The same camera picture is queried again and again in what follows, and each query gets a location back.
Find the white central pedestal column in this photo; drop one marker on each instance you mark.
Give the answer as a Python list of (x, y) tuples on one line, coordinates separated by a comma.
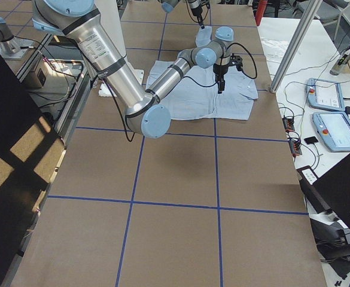
[(110, 21)]

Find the teach pendant tablet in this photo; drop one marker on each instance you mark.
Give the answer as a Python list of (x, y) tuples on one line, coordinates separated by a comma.
[(334, 130), (325, 94)]

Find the clear plastic bag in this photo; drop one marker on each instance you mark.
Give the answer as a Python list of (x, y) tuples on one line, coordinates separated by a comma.
[(274, 49)]

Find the black panel board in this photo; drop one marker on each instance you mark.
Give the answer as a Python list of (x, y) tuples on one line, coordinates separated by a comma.
[(29, 149)]

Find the aluminium frame post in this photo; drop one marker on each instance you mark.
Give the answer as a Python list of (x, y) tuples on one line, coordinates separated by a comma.
[(295, 42)]

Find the near teach pendant tablet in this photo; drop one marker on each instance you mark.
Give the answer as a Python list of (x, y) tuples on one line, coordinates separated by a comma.
[(334, 130)]

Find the grey third robot base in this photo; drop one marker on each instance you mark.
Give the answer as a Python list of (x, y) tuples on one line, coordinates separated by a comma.
[(8, 44)]

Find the far teach pendant tablet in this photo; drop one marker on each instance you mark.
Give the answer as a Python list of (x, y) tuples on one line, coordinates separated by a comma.
[(325, 94)]

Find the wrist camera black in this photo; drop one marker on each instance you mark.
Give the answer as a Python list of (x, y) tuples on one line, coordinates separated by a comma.
[(236, 61)]

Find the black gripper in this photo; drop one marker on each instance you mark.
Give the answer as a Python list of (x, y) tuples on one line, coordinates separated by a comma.
[(220, 70), (196, 11)]

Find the orange black connector box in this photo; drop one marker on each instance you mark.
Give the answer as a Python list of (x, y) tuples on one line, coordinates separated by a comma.
[(288, 124)]

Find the light blue button-up shirt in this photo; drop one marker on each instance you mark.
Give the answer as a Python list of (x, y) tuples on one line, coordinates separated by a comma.
[(188, 89)]

